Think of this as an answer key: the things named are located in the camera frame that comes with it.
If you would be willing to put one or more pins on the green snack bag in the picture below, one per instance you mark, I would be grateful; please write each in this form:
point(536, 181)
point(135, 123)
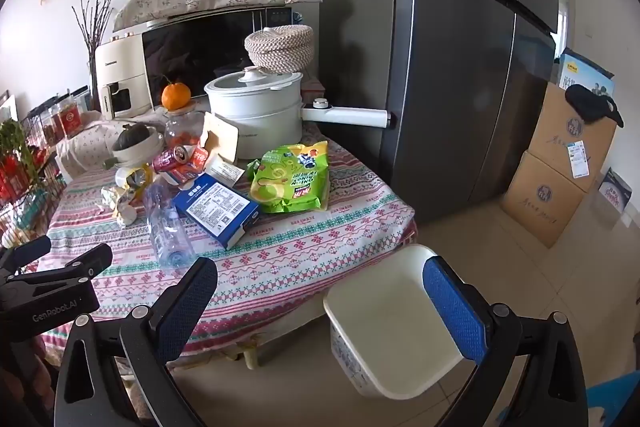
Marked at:
point(290, 179)

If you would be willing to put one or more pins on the cream air fryer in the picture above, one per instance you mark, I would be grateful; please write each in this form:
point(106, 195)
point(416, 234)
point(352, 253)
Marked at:
point(120, 67)

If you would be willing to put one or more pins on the white printed package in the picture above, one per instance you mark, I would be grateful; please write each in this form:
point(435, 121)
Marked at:
point(615, 192)

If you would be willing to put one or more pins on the brown cardboard piece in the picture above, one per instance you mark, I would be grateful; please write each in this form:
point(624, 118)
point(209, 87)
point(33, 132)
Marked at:
point(222, 139)

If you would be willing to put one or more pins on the green plant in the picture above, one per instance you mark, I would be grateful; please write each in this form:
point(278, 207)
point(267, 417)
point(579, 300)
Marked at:
point(17, 147)

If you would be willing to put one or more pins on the clear plastic bottle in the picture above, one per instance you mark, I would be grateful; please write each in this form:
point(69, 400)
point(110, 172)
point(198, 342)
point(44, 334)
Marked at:
point(167, 232)

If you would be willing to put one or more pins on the small green packet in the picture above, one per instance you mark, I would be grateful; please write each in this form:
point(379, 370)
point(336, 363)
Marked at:
point(252, 168)

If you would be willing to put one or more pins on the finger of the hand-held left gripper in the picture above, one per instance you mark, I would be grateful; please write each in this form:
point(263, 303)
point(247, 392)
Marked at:
point(75, 264)
point(25, 253)

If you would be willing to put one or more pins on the orange fruit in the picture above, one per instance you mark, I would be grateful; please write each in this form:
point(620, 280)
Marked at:
point(176, 97)

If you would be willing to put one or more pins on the white pedestal bowl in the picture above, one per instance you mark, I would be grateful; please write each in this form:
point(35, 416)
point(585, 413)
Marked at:
point(135, 154)

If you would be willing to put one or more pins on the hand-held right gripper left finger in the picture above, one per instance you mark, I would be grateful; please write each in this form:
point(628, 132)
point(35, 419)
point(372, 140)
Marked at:
point(185, 307)

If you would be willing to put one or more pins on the white electric pot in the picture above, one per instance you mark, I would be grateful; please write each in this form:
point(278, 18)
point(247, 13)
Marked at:
point(260, 107)

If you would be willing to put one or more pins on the red white carton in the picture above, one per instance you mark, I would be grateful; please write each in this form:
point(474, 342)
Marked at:
point(192, 164)

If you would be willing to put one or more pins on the red label jar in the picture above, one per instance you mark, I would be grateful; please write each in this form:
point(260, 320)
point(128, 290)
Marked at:
point(70, 119)

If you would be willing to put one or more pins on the red soda can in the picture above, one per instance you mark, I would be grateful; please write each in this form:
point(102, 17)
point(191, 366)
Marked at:
point(170, 159)

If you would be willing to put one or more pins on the dried branches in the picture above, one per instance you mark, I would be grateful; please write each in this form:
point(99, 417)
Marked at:
point(95, 27)

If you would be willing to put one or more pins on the white plastic bin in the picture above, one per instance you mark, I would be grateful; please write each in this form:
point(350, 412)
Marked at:
point(385, 322)

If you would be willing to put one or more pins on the grey refrigerator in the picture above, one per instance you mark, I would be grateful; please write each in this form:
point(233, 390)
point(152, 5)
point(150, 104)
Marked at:
point(450, 57)

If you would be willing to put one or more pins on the pink white box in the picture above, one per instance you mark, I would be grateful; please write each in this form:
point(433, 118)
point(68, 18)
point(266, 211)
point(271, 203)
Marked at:
point(312, 87)

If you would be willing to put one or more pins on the cream microwave oven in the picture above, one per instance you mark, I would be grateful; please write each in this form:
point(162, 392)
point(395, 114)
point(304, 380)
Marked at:
point(200, 52)

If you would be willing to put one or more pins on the patterned tablecloth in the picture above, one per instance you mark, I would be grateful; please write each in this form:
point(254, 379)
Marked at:
point(300, 252)

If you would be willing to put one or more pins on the dark avocado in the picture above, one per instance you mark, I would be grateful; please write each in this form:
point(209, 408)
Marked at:
point(132, 136)

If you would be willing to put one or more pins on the blue plastic object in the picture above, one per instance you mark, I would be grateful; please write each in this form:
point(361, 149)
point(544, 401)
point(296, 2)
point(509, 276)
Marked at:
point(615, 402)

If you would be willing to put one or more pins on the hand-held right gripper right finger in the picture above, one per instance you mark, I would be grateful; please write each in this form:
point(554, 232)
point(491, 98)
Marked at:
point(455, 312)

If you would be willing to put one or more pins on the large cardboard box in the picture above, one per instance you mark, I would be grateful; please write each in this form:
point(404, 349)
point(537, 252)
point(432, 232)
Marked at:
point(540, 202)
point(565, 142)

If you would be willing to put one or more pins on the glass jar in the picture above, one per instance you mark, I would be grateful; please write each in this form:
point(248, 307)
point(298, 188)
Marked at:
point(182, 132)

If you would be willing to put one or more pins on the white printed paper leaflet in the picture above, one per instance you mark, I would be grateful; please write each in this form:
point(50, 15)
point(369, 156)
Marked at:
point(225, 172)

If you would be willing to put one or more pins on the white floral cloth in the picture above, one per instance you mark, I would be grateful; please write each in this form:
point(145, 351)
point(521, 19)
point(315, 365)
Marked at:
point(85, 147)

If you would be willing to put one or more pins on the yellow white wrapper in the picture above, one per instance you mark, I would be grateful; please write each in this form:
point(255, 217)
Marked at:
point(125, 199)

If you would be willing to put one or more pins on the blue white printed box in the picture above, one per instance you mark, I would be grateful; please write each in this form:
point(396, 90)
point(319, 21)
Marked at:
point(585, 69)

